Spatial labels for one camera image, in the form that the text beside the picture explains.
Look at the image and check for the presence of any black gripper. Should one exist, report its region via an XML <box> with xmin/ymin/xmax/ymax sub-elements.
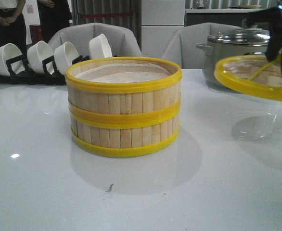
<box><xmin>244</xmin><ymin>0</ymin><xmax>282</xmax><ymax>61</ymax></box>

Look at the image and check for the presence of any yellow bamboo steamer lid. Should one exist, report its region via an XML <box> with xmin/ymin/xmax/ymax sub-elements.
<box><xmin>214</xmin><ymin>54</ymin><xmax>282</xmax><ymax>101</ymax></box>

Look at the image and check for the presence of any bamboo steamer drawer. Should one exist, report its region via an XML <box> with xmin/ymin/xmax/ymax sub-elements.
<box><xmin>70</xmin><ymin>114</ymin><xmax>180</xmax><ymax>157</ymax></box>
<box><xmin>65</xmin><ymin>57</ymin><xmax>182</xmax><ymax>128</ymax></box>

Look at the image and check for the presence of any glass pot lid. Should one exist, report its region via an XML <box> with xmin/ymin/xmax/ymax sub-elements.
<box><xmin>208</xmin><ymin>19</ymin><xmax>270</xmax><ymax>46</ymax></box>

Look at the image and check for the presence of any wooden plate on counter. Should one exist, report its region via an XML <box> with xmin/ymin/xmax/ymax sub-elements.
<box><xmin>238</xmin><ymin>5</ymin><xmax>261</xmax><ymax>9</ymax></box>

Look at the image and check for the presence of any grey electric cooking pot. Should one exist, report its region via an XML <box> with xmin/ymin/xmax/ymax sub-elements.
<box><xmin>196</xmin><ymin>41</ymin><xmax>267</xmax><ymax>87</ymax></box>

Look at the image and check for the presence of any dark grey counter cabinet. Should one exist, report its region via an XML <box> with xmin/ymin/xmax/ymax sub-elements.
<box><xmin>184</xmin><ymin>9</ymin><xmax>260</xmax><ymax>26</ymax></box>

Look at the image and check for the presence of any right grey armchair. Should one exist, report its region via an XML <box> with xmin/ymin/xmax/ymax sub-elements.
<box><xmin>161</xmin><ymin>23</ymin><xmax>236</xmax><ymax>69</ymax></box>

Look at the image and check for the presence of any grey armchair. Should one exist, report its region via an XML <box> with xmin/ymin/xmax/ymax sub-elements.
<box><xmin>48</xmin><ymin>23</ymin><xmax>142</xmax><ymax>57</ymax></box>
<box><xmin>161</xmin><ymin>23</ymin><xmax>236</xmax><ymax>69</ymax></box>

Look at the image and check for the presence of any left grey armchair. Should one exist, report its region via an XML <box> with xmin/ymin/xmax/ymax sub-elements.
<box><xmin>48</xmin><ymin>23</ymin><xmax>142</xmax><ymax>57</ymax></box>

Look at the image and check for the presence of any white bowl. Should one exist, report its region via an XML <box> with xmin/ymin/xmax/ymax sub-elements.
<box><xmin>27</xmin><ymin>40</ymin><xmax>54</xmax><ymax>74</ymax></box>
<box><xmin>54</xmin><ymin>41</ymin><xmax>79</xmax><ymax>75</ymax></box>
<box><xmin>0</xmin><ymin>43</ymin><xmax>22</xmax><ymax>76</ymax></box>
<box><xmin>89</xmin><ymin>34</ymin><xmax>113</xmax><ymax>59</ymax></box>

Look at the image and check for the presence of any person in dark clothes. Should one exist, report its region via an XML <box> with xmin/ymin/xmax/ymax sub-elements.
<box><xmin>37</xmin><ymin>0</ymin><xmax>72</xmax><ymax>43</ymax></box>

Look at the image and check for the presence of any red fire extinguisher box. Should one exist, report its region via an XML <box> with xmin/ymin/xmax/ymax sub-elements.
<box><xmin>29</xmin><ymin>24</ymin><xmax>43</xmax><ymax>44</ymax></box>

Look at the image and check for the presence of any black dish rack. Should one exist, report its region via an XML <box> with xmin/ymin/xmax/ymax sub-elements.
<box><xmin>0</xmin><ymin>55</ymin><xmax>91</xmax><ymax>85</ymax></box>

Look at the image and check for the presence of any person in white shirt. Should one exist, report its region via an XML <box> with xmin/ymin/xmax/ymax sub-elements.
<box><xmin>0</xmin><ymin>0</ymin><xmax>27</xmax><ymax>55</ymax></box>

